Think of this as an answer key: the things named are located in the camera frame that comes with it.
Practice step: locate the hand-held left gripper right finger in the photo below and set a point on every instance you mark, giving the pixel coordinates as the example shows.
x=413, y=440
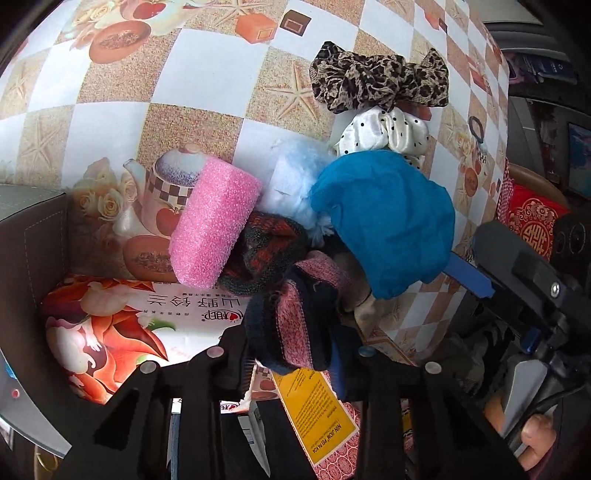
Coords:
x=383, y=397

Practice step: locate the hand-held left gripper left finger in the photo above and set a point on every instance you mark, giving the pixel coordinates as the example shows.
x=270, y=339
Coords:
x=217, y=374

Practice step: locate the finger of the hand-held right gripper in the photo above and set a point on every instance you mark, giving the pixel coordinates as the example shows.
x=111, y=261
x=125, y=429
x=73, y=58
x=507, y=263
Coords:
x=471, y=277
x=528, y=341

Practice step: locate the beige towel cloth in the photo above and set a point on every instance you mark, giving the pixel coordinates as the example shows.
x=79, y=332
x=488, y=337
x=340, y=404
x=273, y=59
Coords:
x=364, y=309

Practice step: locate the pink navy knit sock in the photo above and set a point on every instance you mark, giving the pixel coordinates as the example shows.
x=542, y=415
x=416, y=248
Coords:
x=300, y=314

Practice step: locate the dark brown box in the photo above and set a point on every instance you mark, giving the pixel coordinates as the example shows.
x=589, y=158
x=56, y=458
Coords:
x=32, y=249

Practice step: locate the person's right hand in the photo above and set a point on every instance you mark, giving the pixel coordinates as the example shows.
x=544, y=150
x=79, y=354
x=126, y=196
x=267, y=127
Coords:
x=535, y=438

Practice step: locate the yellow paper tag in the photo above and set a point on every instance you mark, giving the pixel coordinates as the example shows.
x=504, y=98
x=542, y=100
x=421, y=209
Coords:
x=309, y=406

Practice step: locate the pink patterned box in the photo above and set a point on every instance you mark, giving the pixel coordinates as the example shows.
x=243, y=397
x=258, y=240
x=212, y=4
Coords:
x=341, y=461

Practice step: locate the red embroidered cushion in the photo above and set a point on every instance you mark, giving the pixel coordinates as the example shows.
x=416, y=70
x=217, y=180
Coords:
x=531, y=217

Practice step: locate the floral tissue packet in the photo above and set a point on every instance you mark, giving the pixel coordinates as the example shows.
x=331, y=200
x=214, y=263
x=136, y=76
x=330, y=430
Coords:
x=115, y=332

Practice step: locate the wooden chair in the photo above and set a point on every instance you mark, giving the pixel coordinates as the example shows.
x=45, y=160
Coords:
x=531, y=177

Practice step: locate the red grey knit sock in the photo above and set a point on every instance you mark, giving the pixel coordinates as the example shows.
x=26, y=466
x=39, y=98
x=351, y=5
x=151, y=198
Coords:
x=263, y=249

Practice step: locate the pink sponge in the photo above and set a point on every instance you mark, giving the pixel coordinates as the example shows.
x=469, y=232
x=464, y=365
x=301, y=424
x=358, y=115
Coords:
x=207, y=221

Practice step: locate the dark monitor screen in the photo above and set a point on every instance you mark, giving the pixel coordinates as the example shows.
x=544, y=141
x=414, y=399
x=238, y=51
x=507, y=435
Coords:
x=579, y=157

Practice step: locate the white polka dot scrunchie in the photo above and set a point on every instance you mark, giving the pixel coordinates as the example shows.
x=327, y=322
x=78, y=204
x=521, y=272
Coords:
x=392, y=131

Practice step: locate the grey plastic panel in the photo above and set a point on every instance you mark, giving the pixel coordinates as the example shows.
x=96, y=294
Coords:
x=27, y=415

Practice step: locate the light blue fluffy cloth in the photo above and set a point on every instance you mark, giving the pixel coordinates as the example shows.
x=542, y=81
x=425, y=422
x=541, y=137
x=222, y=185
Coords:
x=291, y=175

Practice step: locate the leopard print scrunchie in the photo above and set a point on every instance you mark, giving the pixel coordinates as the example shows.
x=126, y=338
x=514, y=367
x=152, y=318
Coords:
x=369, y=78

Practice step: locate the checkered printed tablecloth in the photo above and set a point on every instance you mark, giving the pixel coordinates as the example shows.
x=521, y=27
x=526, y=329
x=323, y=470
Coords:
x=207, y=115

